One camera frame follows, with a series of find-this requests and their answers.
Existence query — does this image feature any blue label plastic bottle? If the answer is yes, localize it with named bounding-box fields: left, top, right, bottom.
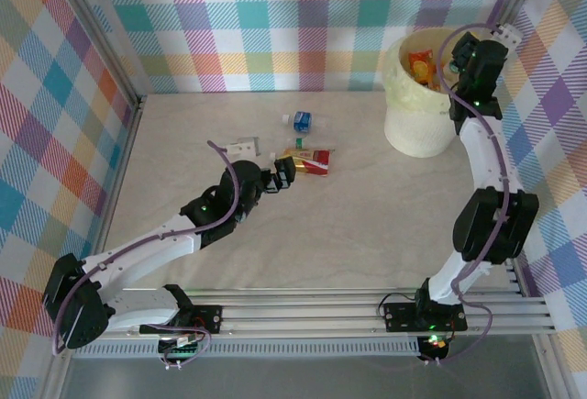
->
left=280, top=110, right=329, bottom=136

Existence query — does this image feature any cream plastic bin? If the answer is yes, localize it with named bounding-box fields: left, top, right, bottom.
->
left=383, top=27, right=470, bottom=159

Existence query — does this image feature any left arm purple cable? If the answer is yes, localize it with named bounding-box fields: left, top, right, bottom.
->
left=51, top=139, right=242, bottom=371

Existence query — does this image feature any left arm white wrist camera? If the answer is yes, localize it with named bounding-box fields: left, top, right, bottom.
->
left=224, top=136, right=262, bottom=159

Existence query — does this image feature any arm white wrist camera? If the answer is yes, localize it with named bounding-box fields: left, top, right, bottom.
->
left=493, top=24, right=520, bottom=48
left=224, top=136, right=262, bottom=159

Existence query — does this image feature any right arm white wrist camera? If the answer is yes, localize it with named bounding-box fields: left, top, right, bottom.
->
left=493, top=24, right=520, bottom=48

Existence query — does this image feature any aluminium side rail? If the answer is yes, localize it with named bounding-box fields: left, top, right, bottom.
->
left=503, top=256, right=529, bottom=298
left=77, top=95, right=149, bottom=276

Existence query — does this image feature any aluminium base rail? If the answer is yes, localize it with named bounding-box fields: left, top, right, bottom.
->
left=49, top=286, right=558, bottom=342

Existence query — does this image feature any grey slotted cable duct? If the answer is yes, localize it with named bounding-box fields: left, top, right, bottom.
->
left=72, top=342, right=423, bottom=360

